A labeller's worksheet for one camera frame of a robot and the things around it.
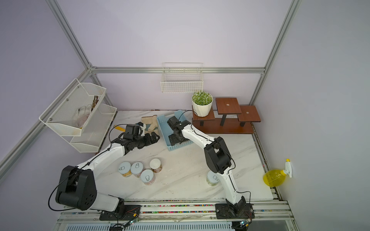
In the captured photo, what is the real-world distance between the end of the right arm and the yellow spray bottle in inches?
21.7

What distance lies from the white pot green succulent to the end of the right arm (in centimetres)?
18

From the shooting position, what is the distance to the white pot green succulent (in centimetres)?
88

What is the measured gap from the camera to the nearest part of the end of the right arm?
71 centimetres
